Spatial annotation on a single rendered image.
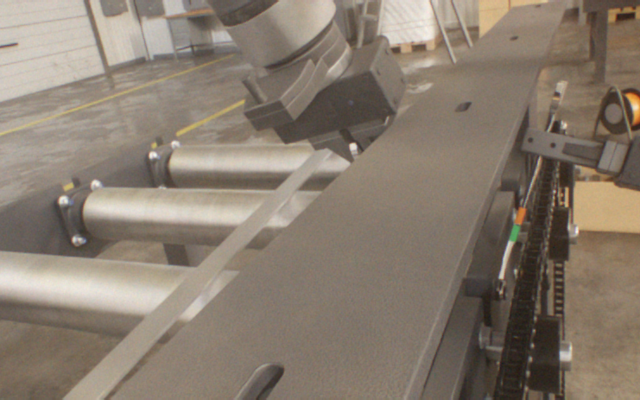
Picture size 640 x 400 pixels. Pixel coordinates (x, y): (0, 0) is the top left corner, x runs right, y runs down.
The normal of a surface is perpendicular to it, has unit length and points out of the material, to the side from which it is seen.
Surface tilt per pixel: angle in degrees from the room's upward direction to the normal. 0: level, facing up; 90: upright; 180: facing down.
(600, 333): 0
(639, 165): 67
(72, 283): 42
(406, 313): 0
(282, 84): 27
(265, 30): 109
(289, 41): 101
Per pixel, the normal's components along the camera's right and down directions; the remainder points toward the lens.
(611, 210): -0.40, 0.40
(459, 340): -0.14, -0.92
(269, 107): -0.31, 0.72
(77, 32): 0.91, 0.03
